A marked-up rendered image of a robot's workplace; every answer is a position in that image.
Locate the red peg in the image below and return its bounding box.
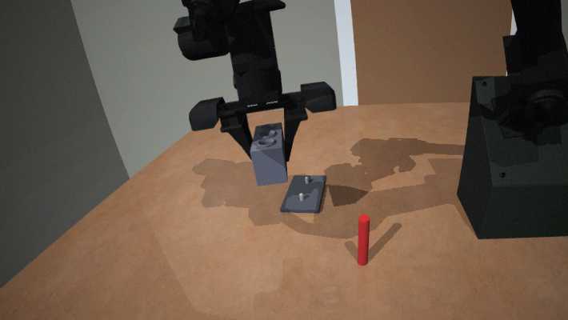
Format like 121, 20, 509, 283
358, 214, 370, 266

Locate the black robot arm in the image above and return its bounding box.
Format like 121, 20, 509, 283
173, 0, 568, 138

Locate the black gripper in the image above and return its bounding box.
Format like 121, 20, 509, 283
189, 48, 337, 162

